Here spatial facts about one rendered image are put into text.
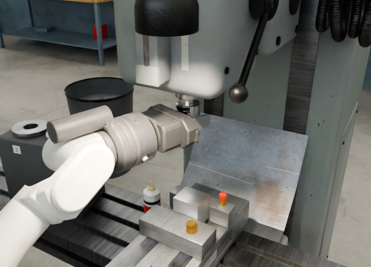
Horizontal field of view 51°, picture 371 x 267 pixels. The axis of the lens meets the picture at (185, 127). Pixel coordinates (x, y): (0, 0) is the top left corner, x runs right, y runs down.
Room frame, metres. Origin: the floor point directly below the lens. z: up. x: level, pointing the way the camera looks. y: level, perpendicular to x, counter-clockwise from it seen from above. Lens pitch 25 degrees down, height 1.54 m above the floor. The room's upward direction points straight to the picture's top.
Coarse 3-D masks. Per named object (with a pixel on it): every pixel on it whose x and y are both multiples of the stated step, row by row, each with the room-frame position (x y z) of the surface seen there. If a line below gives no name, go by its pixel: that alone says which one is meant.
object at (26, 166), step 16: (16, 128) 0.88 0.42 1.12; (32, 128) 0.91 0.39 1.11; (0, 144) 0.85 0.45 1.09; (16, 144) 0.84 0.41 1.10; (32, 144) 0.82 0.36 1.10; (16, 160) 0.84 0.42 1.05; (32, 160) 0.82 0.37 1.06; (16, 176) 0.84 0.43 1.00; (32, 176) 0.83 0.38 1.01; (48, 176) 0.81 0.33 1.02; (16, 192) 0.85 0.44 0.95
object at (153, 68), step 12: (144, 36) 0.57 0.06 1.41; (156, 36) 0.56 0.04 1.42; (144, 48) 0.57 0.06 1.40; (156, 48) 0.56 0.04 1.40; (168, 48) 0.59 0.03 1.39; (144, 60) 0.57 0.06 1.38; (156, 60) 0.56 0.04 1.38; (168, 60) 0.59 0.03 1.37; (144, 72) 0.57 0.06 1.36; (156, 72) 0.56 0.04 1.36; (168, 72) 0.59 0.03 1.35; (156, 84) 0.56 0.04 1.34
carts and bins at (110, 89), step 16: (80, 80) 2.73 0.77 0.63; (96, 80) 2.79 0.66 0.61; (112, 80) 2.79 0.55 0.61; (80, 96) 2.70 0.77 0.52; (96, 96) 2.73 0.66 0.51; (112, 96) 2.73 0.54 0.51; (128, 96) 2.48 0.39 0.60; (80, 112) 2.37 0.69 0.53; (112, 112) 2.38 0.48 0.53; (128, 112) 2.48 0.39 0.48; (112, 176) 2.39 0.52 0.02
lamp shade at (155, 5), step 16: (144, 0) 0.43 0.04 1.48; (160, 0) 0.42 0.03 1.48; (176, 0) 0.42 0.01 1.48; (192, 0) 0.43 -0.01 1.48; (144, 16) 0.42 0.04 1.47; (160, 16) 0.41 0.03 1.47; (176, 16) 0.42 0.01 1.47; (192, 16) 0.43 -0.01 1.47; (144, 32) 0.42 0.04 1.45; (160, 32) 0.41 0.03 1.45; (176, 32) 0.42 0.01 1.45; (192, 32) 0.43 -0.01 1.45
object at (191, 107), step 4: (180, 100) 0.69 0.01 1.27; (196, 100) 0.69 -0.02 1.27; (176, 104) 0.67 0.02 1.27; (180, 104) 0.67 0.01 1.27; (184, 104) 0.67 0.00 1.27; (188, 104) 0.67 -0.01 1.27; (192, 104) 0.67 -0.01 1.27; (196, 104) 0.67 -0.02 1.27; (180, 108) 0.66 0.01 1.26; (184, 108) 0.66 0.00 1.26; (188, 108) 0.66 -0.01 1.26; (192, 108) 0.66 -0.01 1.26; (196, 108) 0.66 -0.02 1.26
